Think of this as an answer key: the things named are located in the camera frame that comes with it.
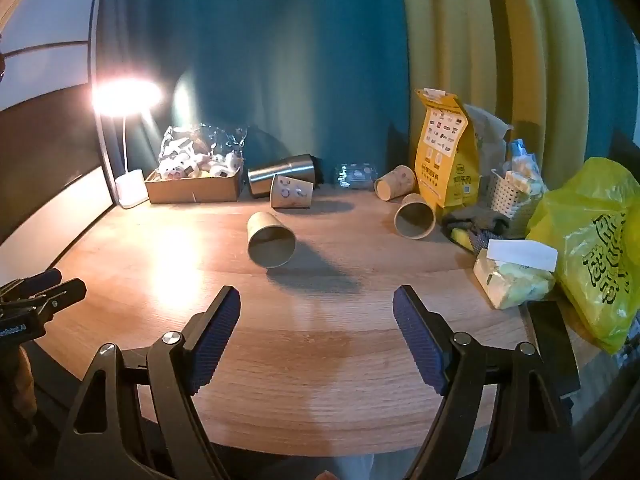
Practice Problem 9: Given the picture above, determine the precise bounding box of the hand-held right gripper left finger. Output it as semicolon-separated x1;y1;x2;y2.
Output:
52;285;242;480

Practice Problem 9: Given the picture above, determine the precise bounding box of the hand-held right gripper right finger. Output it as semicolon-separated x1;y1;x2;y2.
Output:
392;285;583;480

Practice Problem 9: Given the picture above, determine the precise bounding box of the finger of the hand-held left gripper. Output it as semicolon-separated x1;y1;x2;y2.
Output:
0;268;63;302
0;278;87;324

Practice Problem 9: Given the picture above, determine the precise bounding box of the plain brown paper cup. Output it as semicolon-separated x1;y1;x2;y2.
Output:
393;193;436;239
246;211;297;268
374;165;417;201

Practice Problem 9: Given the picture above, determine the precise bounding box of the person's left forearm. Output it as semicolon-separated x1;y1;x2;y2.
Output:
7;345;40;438

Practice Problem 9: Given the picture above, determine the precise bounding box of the printed brown paper cup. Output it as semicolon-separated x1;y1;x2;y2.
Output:
270;174;314;209

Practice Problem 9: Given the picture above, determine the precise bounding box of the yellow packet with white label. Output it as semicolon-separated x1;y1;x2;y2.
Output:
472;239;558;310

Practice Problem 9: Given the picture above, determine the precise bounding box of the grey checked cloth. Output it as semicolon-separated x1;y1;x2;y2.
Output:
470;230;506;256

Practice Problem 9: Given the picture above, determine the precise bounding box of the white desk lamp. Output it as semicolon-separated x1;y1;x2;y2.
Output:
91;77;163;210

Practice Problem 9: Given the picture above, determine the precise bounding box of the dark cloth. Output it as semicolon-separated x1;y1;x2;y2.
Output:
442;207;511;233

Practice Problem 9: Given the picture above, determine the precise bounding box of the shallow cardboard box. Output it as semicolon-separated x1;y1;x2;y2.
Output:
145;169;244;205

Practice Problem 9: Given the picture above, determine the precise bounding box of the white woven plastic basket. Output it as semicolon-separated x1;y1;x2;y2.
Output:
487;169;548;238

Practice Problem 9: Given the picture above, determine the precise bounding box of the clear plastic package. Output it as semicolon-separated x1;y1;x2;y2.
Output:
334;162;377;190

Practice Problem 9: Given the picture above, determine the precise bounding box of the yellow printed paper bag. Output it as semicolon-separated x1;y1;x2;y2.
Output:
414;88;482;209

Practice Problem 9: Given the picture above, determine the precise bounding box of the stainless steel tumbler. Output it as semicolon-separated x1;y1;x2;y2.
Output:
247;154;325;198

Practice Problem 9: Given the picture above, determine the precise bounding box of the yellow-green plastic bag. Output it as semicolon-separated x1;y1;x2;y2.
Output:
525;156;640;356

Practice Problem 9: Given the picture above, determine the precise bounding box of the clear snack packet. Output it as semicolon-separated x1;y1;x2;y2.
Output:
502;139;546;196

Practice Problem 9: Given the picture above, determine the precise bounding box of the teal curtain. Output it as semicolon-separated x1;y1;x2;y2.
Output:
100;0;416;201

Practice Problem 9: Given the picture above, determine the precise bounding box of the yellow curtain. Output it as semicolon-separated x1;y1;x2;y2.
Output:
400;0;601;196

